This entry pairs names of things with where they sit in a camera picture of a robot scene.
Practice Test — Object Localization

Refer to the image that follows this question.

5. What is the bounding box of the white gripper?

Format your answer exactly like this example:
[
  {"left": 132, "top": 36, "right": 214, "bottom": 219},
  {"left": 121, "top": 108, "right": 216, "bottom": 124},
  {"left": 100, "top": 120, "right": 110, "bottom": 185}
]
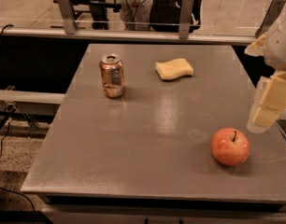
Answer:
[{"left": 244, "top": 6, "right": 286, "bottom": 133}]

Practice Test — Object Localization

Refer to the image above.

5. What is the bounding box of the yellow sponge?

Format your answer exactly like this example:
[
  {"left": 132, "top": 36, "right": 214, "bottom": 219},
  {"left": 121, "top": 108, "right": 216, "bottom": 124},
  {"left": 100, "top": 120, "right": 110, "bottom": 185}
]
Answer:
[{"left": 155, "top": 58, "right": 193, "bottom": 80}]

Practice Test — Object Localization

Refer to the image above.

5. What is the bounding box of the red apple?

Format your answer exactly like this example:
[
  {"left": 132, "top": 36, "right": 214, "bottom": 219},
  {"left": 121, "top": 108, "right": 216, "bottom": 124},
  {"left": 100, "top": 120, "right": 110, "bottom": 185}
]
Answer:
[{"left": 210, "top": 128, "right": 250, "bottom": 166}]

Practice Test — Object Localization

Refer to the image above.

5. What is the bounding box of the black office chair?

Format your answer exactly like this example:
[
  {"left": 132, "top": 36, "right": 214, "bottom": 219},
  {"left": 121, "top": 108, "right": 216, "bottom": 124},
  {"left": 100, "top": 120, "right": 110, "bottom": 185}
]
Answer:
[{"left": 150, "top": 0, "right": 202, "bottom": 33}]

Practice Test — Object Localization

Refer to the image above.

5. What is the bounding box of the orange soda can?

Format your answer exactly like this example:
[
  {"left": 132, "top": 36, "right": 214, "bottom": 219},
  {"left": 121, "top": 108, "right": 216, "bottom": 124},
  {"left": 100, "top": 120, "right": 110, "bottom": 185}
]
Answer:
[{"left": 99, "top": 53, "right": 124, "bottom": 98}]

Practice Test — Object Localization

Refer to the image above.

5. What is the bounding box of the clear acrylic barrier panel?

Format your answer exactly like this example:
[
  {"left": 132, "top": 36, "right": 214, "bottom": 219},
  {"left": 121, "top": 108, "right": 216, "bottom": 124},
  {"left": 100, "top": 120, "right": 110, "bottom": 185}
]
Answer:
[{"left": 0, "top": 0, "right": 286, "bottom": 35}]

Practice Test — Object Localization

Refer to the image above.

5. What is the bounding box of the right metal bracket post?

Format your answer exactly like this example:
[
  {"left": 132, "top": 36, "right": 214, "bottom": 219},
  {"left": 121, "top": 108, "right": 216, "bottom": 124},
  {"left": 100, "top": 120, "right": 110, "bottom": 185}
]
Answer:
[{"left": 255, "top": 0, "right": 286, "bottom": 37}]

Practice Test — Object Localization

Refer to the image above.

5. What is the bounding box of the metal bracket post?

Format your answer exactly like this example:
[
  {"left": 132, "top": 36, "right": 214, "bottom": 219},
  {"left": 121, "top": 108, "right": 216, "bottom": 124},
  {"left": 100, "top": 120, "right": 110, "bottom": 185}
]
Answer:
[
  {"left": 255, "top": 0, "right": 286, "bottom": 37},
  {"left": 56, "top": 0, "right": 77, "bottom": 35},
  {"left": 179, "top": 0, "right": 194, "bottom": 39}
]

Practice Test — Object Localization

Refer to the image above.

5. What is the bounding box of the middle metal bracket post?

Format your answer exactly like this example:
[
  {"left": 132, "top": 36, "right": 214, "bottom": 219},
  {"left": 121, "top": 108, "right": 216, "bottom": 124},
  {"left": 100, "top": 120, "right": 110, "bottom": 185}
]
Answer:
[{"left": 179, "top": 0, "right": 194, "bottom": 39}]

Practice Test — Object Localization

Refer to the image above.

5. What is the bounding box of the left metal bracket post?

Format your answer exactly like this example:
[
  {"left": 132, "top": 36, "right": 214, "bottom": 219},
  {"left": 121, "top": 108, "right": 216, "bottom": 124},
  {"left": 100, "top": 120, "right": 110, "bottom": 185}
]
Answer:
[{"left": 56, "top": 0, "right": 77, "bottom": 35}]

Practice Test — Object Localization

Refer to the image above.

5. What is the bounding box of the black cable on floor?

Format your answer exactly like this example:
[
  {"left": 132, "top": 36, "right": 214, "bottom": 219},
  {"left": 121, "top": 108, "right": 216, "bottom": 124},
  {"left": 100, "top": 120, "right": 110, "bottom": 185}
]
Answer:
[{"left": 0, "top": 23, "right": 36, "bottom": 213}]

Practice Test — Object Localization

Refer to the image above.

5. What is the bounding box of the horizontal metal rail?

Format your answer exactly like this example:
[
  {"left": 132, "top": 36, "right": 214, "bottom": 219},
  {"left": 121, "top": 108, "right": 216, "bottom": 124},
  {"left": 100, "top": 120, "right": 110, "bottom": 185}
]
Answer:
[{"left": 3, "top": 27, "right": 256, "bottom": 46}]

